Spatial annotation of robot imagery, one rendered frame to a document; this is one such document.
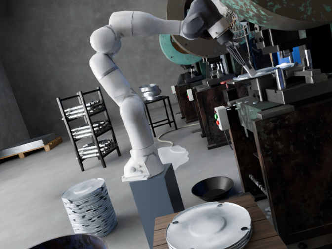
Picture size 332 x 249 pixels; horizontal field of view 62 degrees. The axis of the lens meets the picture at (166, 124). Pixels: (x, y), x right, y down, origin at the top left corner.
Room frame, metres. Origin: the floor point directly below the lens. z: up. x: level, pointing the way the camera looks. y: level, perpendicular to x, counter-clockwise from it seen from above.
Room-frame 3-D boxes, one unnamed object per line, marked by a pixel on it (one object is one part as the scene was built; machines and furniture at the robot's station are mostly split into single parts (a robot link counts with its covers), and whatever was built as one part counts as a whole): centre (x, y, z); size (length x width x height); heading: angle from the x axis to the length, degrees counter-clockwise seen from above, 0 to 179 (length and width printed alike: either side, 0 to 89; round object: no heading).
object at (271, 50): (1.36, -0.66, 0.86); 0.20 x 0.16 x 0.05; 0
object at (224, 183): (1.81, -0.20, 0.04); 0.30 x 0.30 x 0.07
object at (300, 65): (1.36, -0.65, 0.76); 0.15 x 0.09 x 0.05; 0
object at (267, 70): (1.37, -0.53, 0.78); 0.29 x 0.29 x 0.01
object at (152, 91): (4.39, 0.08, 0.40); 0.45 x 0.40 x 0.79; 12
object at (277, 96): (1.36, -0.66, 0.68); 0.45 x 0.30 x 0.06; 0
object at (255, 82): (1.36, -0.48, 0.72); 0.25 x 0.14 x 0.14; 90
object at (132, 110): (1.29, 0.13, 0.71); 0.18 x 0.11 x 0.25; 0
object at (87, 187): (1.78, 0.65, 0.31); 0.29 x 0.29 x 0.01
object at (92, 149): (3.48, 0.94, 0.47); 0.46 x 0.43 x 0.95; 70
